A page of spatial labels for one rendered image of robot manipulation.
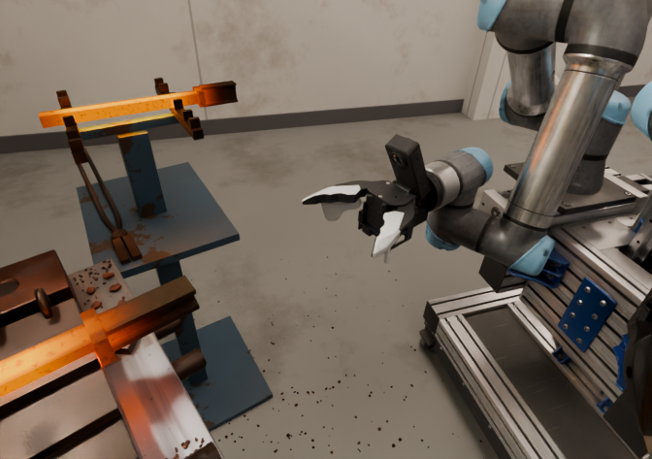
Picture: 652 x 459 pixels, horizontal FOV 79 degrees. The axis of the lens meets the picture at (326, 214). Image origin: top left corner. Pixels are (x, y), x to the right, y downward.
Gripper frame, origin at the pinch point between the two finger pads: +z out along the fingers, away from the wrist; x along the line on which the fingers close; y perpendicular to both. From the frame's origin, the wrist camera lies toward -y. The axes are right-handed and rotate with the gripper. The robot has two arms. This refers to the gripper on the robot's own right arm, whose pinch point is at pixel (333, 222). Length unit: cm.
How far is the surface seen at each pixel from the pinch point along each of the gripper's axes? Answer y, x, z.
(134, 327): 0.8, -0.6, 26.9
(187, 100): -1, 54, -3
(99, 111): -1, 56, 15
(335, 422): 100, 15, -19
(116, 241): 24, 48, 21
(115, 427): 2.1, -9.0, 31.4
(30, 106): 69, 289, 17
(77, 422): 1.1, -7.3, 33.7
